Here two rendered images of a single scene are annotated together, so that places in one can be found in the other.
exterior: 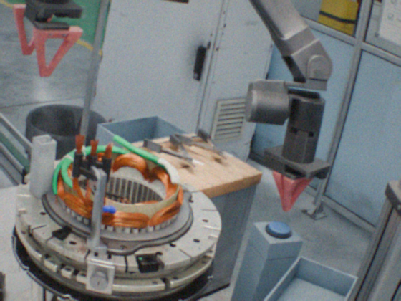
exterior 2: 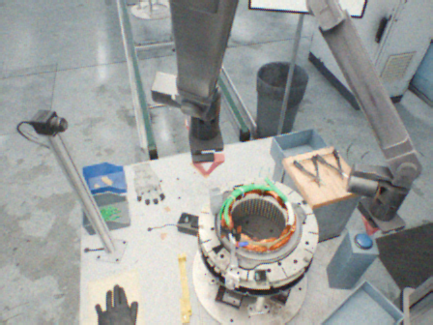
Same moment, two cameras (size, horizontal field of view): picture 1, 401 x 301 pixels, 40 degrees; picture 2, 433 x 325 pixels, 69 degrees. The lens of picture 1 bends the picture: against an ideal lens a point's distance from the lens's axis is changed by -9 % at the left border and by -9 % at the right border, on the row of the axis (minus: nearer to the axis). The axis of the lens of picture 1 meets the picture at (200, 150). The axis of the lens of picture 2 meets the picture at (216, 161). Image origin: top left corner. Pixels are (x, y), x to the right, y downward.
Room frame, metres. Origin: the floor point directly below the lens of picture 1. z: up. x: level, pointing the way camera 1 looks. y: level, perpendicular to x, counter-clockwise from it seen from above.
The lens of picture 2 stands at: (0.33, -0.03, 1.83)
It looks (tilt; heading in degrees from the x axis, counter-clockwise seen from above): 47 degrees down; 31
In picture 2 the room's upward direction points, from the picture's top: straight up
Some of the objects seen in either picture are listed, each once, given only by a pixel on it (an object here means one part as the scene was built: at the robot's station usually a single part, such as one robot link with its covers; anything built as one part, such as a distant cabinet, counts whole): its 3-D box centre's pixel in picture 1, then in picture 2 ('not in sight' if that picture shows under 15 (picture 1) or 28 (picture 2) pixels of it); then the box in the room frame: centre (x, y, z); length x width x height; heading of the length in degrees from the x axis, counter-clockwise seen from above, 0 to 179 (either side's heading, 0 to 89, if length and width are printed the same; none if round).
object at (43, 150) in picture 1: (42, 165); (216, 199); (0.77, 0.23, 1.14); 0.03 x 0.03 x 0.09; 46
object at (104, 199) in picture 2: not in sight; (106, 212); (0.70, 0.68, 0.82); 0.16 x 0.14 x 0.07; 136
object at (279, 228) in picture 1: (279, 228); (363, 240); (0.92, -0.16, 1.04); 0.04 x 0.04 x 0.01
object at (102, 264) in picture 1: (100, 273); (233, 277); (0.63, 0.09, 1.07); 0.04 x 0.02 x 0.05; 94
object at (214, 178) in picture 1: (192, 165); (322, 175); (1.08, 0.01, 1.05); 0.20 x 0.19 x 0.02; 49
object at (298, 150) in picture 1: (300, 146); (384, 207); (0.92, -0.16, 1.19); 0.10 x 0.07 x 0.07; 47
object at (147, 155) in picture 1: (147, 158); (280, 198); (0.85, 0.08, 1.15); 0.15 x 0.04 x 0.02; 46
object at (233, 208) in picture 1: (179, 227); (312, 201); (1.08, 0.01, 0.91); 0.19 x 0.19 x 0.26; 49
